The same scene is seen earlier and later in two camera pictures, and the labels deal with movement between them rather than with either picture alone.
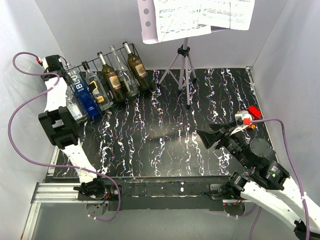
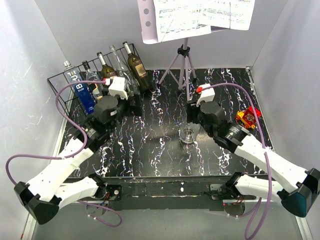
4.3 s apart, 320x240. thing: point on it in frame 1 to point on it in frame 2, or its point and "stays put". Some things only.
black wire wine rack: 110,78 stays put
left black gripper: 69,82 to 136,108
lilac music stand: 179,68 stays put
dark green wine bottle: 138,71 stays put
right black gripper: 208,137 to 192,108
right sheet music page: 230,14 stays put
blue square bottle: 85,96 stays put
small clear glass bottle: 74,108 to 188,133
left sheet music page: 176,19 stays put
